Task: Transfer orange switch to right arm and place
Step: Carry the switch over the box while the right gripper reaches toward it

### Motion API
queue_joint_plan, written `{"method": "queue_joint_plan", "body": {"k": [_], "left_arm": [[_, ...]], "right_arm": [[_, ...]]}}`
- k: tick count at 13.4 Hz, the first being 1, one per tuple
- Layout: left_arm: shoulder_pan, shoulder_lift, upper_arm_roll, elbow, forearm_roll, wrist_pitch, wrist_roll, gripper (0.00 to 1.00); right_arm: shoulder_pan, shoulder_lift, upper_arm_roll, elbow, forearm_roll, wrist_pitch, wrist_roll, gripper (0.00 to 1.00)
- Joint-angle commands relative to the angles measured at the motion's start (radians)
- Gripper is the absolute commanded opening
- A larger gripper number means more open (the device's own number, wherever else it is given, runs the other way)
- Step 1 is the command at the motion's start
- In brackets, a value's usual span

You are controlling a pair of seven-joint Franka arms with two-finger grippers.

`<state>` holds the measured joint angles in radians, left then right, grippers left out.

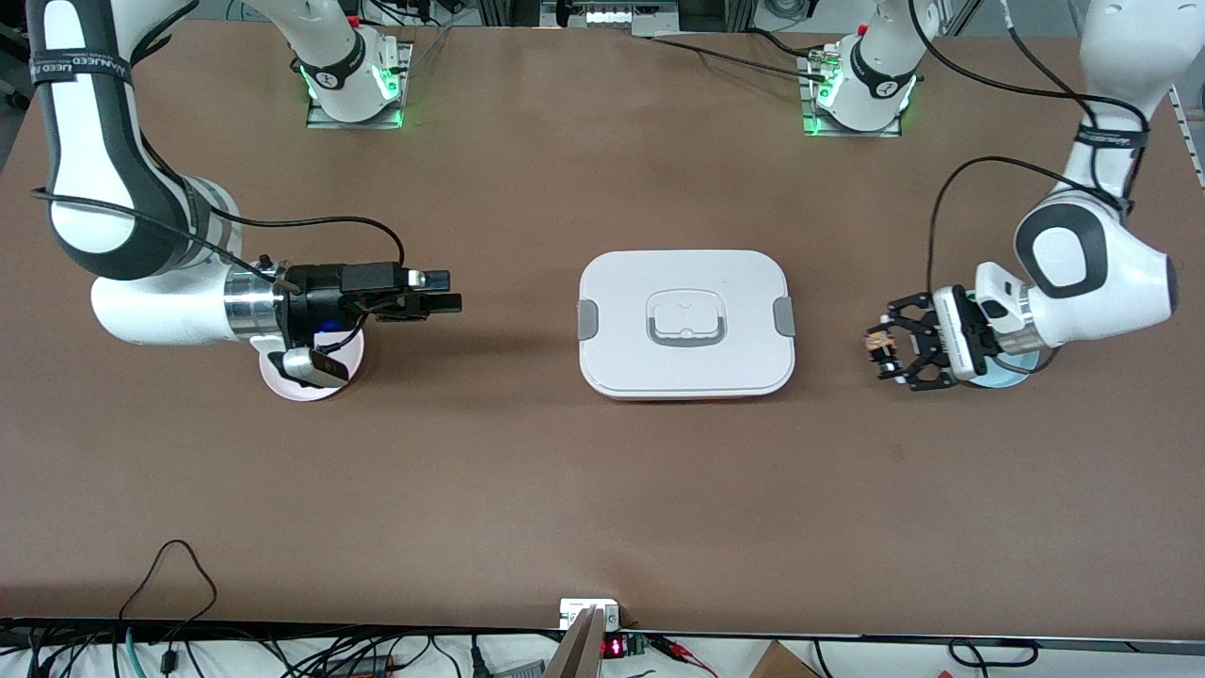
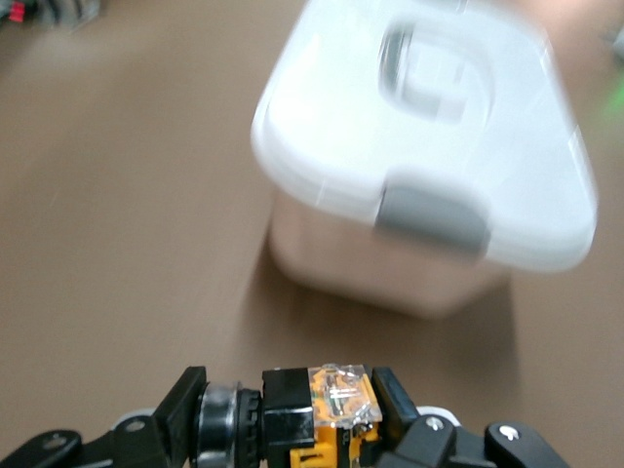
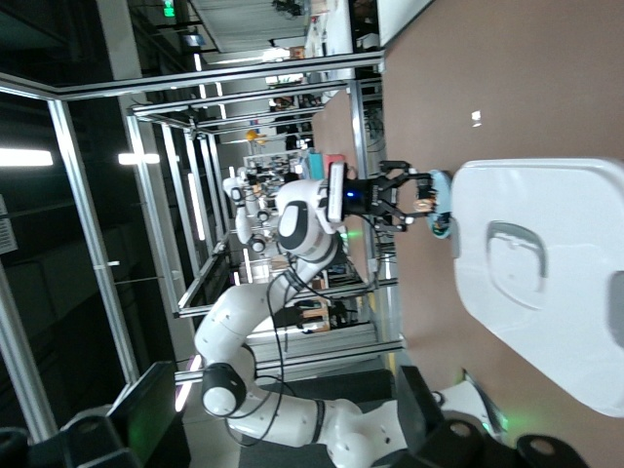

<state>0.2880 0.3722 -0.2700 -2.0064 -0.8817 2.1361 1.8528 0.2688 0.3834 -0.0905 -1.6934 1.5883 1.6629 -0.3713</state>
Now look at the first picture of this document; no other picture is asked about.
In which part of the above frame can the light blue round plate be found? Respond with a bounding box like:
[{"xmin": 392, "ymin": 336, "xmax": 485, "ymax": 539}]
[{"xmin": 970, "ymin": 344, "xmax": 1042, "ymax": 392}]

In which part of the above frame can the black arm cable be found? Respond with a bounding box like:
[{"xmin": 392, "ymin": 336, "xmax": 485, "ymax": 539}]
[
  {"xmin": 908, "ymin": 0, "xmax": 1151, "ymax": 302},
  {"xmin": 28, "ymin": 186, "xmax": 408, "ymax": 283}
]

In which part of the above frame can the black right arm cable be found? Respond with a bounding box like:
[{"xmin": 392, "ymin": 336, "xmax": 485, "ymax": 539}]
[{"xmin": 28, "ymin": 186, "xmax": 408, "ymax": 283}]

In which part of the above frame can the pink round plate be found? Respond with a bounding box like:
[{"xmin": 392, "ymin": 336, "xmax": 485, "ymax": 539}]
[{"xmin": 259, "ymin": 330, "xmax": 366, "ymax": 403}]

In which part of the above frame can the white lidded lunch box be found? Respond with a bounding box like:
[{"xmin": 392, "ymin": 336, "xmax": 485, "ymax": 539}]
[{"xmin": 576, "ymin": 249, "xmax": 797, "ymax": 404}]

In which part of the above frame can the thin black looped cable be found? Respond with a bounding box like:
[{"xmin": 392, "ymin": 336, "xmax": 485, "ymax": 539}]
[{"xmin": 118, "ymin": 539, "xmax": 219, "ymax": 651}]

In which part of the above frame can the perforated aluminium strip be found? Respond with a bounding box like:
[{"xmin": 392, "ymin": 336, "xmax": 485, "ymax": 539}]
[{"xmin": 1170, "ymin": 85, "xmax": 1205, "ymax": 189}]

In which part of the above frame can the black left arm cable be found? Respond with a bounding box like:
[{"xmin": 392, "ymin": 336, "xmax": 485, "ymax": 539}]
[{"xmin": 908, "ymin": 0, "xmax": 1151, "ymax": 302}]

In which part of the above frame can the brown cardboard piece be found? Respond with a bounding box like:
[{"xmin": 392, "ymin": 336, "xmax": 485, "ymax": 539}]
[{"xmin": 748, "ymin": 640, "xmax": 820, "ymax": 678}]

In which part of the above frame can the small white box device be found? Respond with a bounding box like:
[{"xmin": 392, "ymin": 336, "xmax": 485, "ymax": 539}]
[{"xmin": 559, "ymin": 598, "xmax": 622, "ymax": 632}]

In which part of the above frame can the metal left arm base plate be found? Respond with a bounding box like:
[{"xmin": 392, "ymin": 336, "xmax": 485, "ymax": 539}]
[{"xmin": 798, "ymin": 47, "xmax": 905, "ymax": 139}]

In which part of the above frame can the thick black table cable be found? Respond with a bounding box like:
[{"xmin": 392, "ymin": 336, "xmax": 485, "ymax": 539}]
[{"xmin": 645, "ymin": 28, "xmax": 834, "ymax": 86}]

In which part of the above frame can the grey slanted bar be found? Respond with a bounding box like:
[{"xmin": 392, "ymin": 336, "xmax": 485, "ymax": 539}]
[{"xmin": 544, "ymin": 607, "xmax": 608, "ymax": 678}]

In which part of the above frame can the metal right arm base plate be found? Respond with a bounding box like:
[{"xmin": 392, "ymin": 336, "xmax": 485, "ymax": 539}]
[{"xmin": 306, "ymin": 42, "xmax": 413, "ymax": 130}]

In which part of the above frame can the metal equipment rack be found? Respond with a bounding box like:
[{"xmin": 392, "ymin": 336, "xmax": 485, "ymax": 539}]
[{"xmin": 475, "ymin": 0, "xmax": 759, "ymax": 37}]

